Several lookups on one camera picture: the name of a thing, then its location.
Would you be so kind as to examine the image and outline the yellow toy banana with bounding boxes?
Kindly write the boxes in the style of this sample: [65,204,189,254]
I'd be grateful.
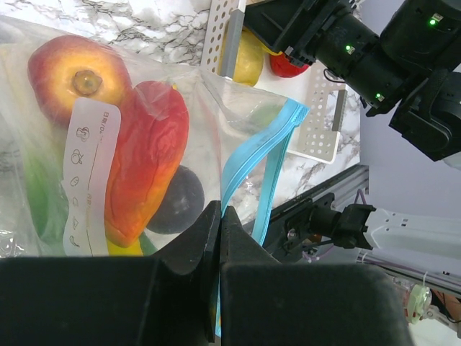
[106,239,143,257]

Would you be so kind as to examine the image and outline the orange red toy fruit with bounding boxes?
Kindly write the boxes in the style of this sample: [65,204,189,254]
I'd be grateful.
[104,81,189,247]

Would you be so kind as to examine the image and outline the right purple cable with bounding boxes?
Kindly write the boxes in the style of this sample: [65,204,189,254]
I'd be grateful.
[302,190,461,282]

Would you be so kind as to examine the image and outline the red toy strawberry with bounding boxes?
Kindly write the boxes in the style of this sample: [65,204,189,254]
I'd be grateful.
[269,53,310,79]

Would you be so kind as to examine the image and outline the white perforated plastic basket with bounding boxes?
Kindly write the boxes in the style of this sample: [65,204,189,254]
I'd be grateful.
[200,1,349,164]

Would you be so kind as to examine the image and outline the yellow toy lemon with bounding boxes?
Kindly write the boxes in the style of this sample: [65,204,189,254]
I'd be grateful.
[233,29,264,87]

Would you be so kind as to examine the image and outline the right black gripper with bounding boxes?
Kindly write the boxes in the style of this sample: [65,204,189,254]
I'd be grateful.
[244,1,460,161]

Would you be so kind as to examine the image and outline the red yellow toy apple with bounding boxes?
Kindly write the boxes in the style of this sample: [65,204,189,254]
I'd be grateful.
[27,35,132,128]

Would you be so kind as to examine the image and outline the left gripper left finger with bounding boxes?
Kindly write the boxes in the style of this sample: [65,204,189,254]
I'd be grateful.
[1,201,220,345]

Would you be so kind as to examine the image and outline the dark purple toy mangosteen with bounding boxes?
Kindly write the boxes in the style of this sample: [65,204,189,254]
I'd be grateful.
[147,165,205,234]

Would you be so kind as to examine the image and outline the aluminium rail frame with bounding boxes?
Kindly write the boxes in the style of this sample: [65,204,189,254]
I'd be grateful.
[273,164,461,346]

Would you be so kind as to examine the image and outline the green toy leafy vegetable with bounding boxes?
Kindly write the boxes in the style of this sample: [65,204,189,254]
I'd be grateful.
[21,151,159,257]

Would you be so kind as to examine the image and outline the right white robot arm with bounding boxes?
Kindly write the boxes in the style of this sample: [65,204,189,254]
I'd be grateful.
[244,1,460,259]

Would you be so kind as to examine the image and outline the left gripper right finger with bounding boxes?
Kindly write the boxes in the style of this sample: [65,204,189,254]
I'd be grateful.
[220,208,413,345]

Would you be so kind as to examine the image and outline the clear zip top bag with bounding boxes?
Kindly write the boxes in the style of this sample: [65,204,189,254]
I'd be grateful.
[1,16,308,345]

